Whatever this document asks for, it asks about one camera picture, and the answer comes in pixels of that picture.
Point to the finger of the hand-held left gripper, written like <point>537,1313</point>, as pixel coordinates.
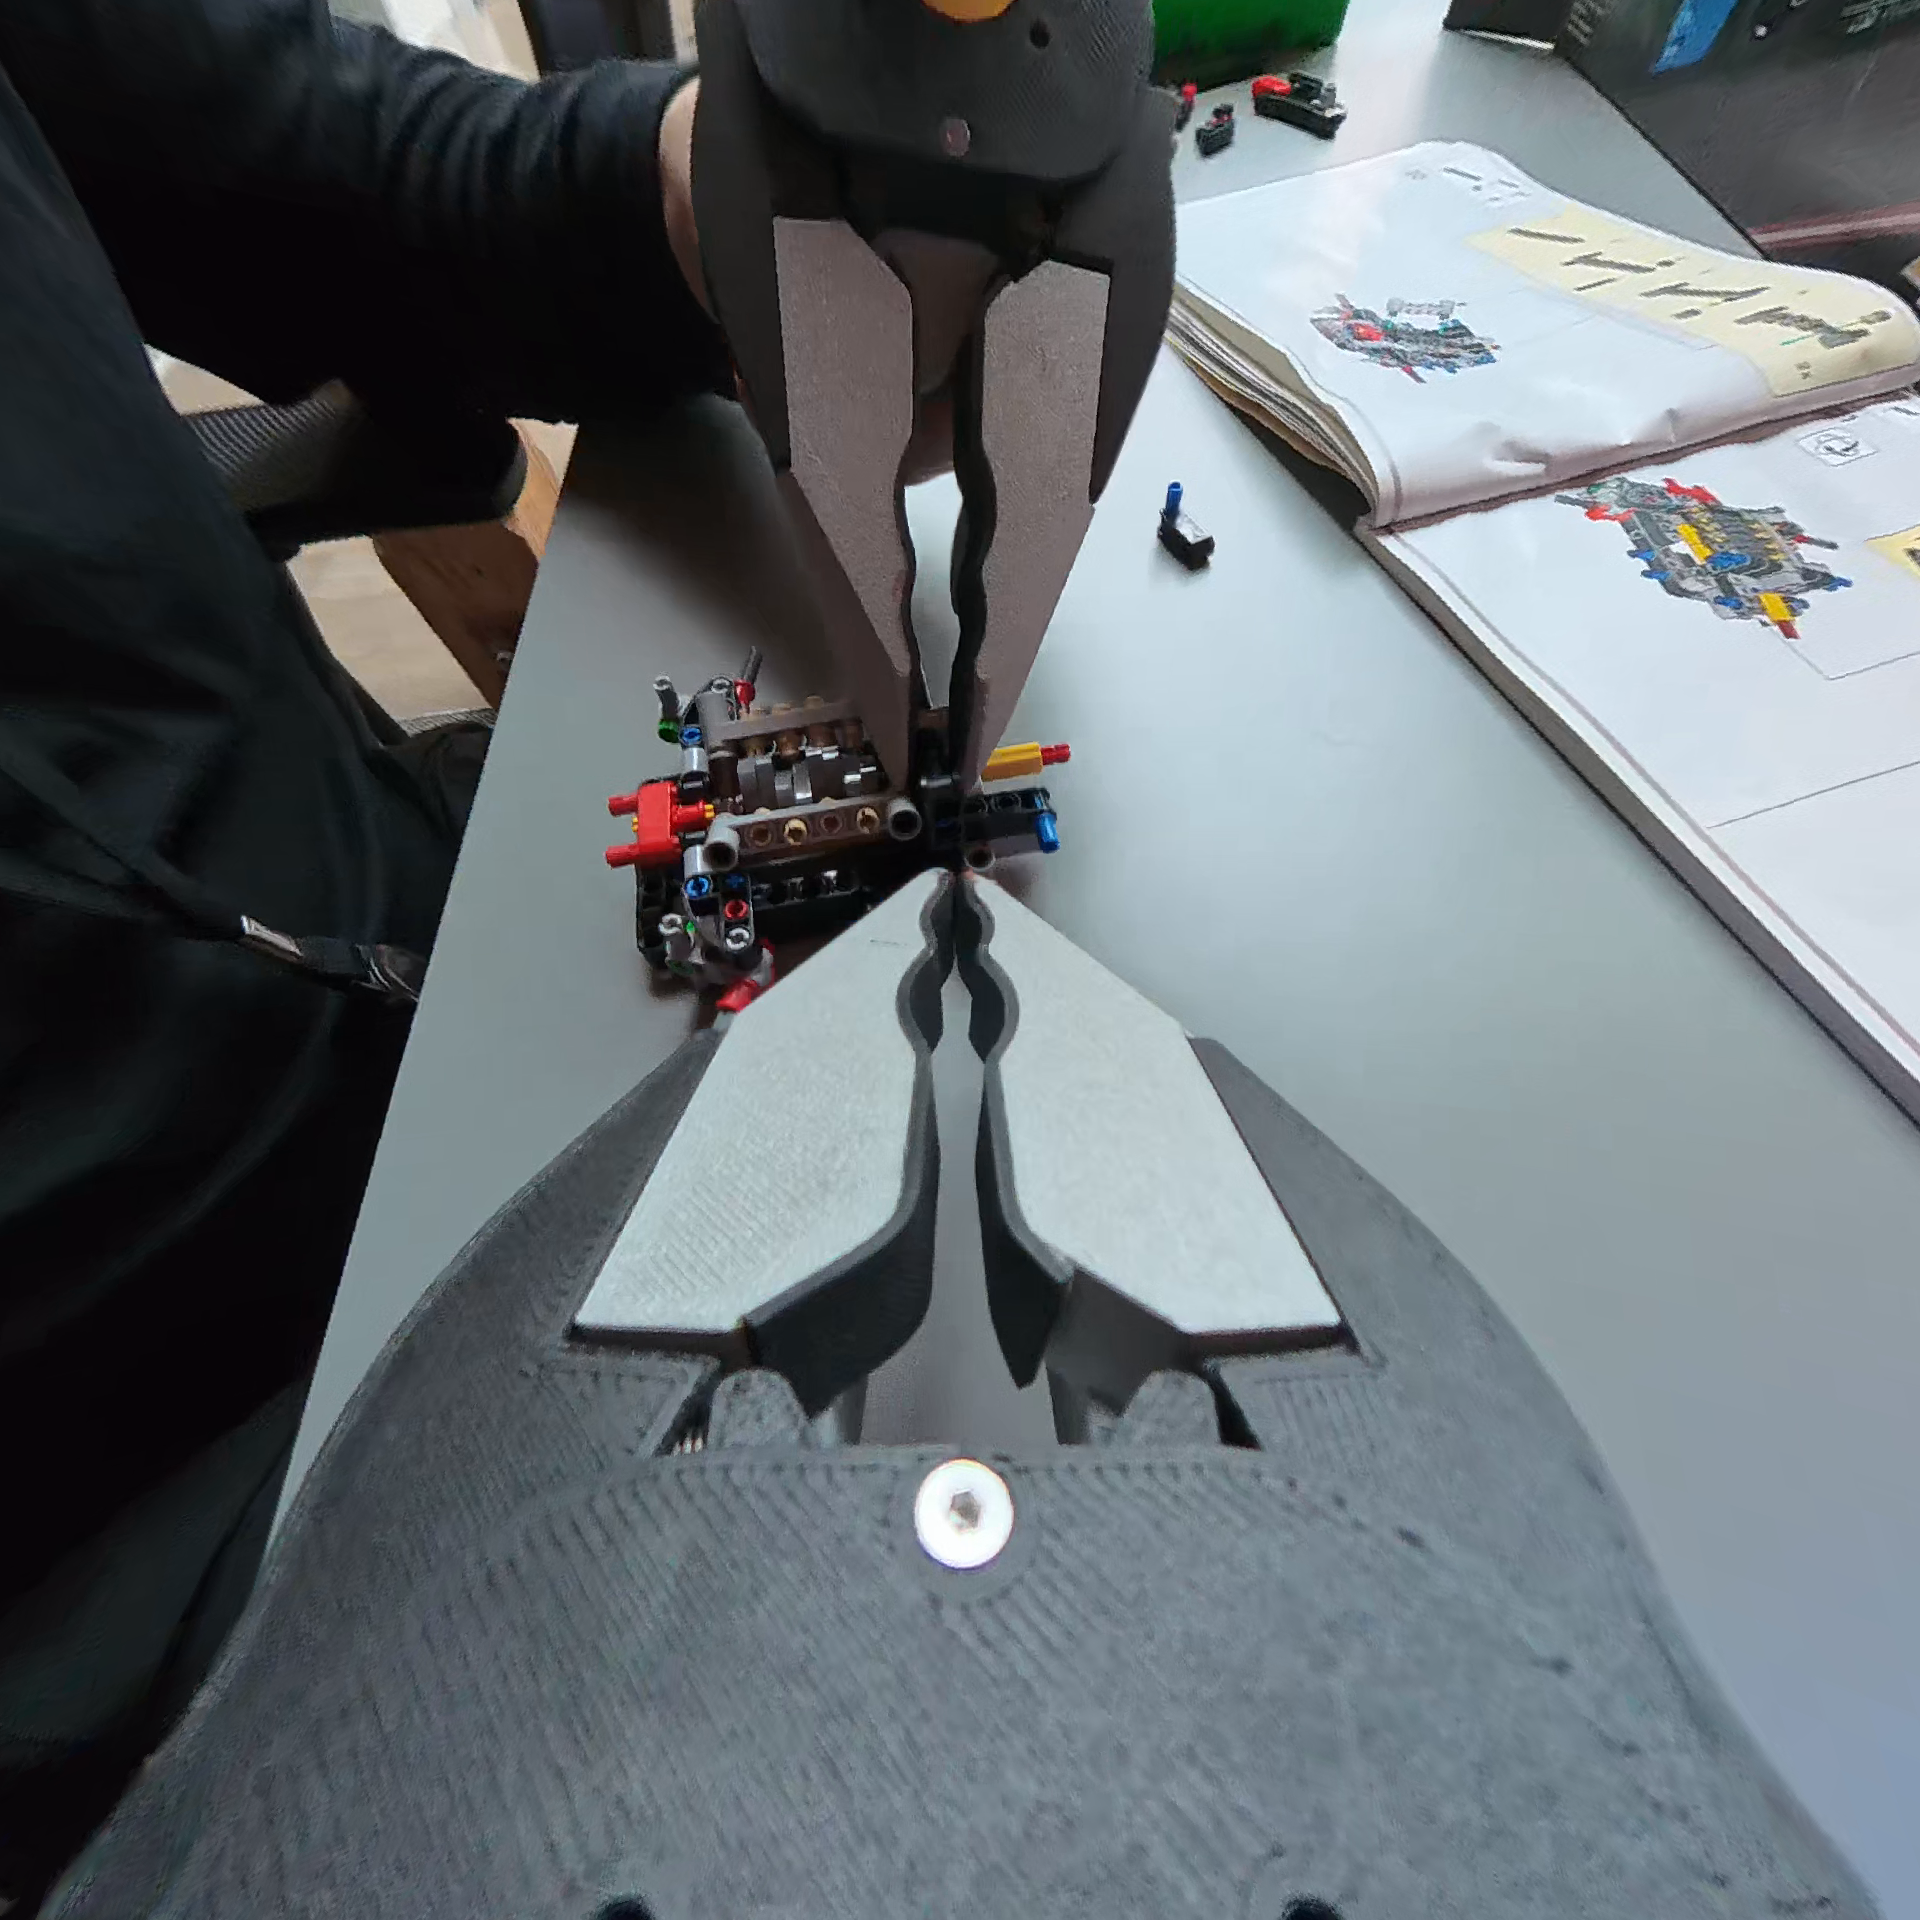
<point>1043,448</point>
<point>840,419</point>

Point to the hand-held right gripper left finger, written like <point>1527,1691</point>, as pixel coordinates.
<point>780,1167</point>

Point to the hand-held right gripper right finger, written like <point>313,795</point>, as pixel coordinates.
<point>1143,1167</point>

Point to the multicoloured lego assembly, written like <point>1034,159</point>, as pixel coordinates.
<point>811,823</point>

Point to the person's left forearm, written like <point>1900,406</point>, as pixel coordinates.
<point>450,194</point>

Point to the black lego piece blue pin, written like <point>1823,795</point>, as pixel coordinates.
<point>1190,536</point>

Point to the small black red lego piece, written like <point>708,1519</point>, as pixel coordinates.
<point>1217,131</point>

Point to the red and black lego piece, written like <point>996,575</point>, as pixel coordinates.
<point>1298,101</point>

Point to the open lego instruction booklet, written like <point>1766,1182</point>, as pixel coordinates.
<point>1650,719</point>

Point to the dark lego set box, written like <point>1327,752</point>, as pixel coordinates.
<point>1772,121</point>

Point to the person's left hand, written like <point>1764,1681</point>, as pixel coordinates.
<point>682,180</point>

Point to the green box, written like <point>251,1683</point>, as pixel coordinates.
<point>1247,39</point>

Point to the brown wooden table leg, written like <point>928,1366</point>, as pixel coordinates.
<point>467,568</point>

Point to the black office chair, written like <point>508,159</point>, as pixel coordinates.
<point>358,466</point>

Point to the person's body in black clothing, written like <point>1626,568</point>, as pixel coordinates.
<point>122,1050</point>

